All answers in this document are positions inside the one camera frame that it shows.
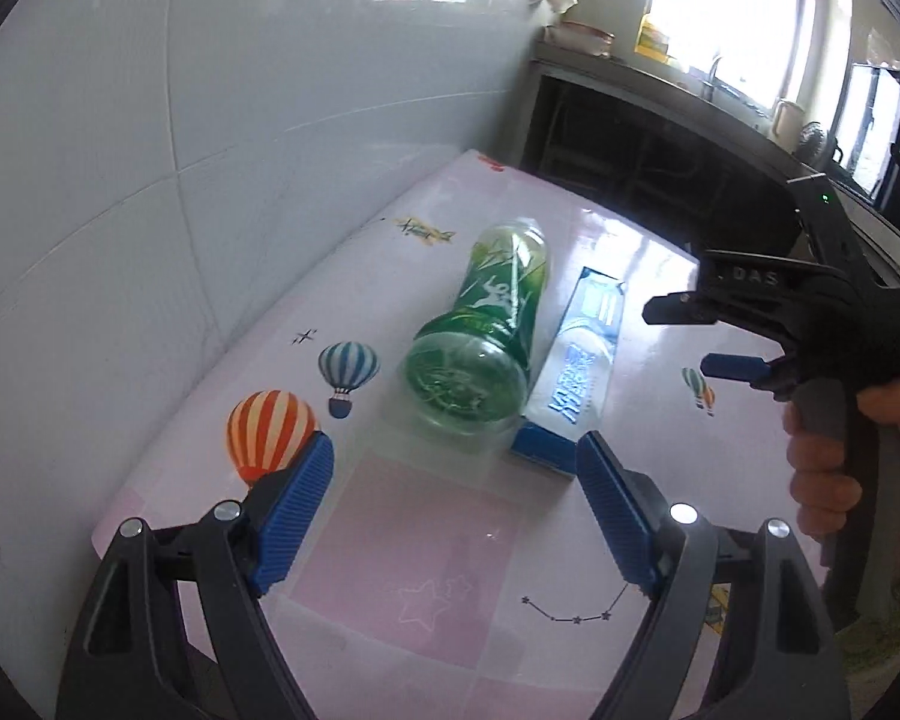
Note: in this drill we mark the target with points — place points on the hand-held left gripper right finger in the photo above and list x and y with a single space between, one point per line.
607 510

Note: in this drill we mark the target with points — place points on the person's right hand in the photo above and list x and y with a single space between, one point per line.
817 480

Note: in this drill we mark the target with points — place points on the pink rimmed bowl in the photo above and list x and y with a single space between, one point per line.
581 36

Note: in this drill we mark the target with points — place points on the metal faucet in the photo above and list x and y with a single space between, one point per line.
712 79

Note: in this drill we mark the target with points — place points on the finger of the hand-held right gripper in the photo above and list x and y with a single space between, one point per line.
735 367
682 307

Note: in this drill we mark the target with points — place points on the cream mug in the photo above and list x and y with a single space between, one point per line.
787 120

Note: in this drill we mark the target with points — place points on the blue toothpaste box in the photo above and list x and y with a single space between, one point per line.
581 367

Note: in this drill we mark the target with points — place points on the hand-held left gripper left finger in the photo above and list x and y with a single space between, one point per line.
296 510

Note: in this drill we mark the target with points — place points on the clear green-label plastic bottle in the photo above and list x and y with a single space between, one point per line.
487 300

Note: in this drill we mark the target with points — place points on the kitchen counter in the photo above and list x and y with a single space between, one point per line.
630 71

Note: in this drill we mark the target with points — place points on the yellow box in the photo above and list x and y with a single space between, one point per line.
654 41

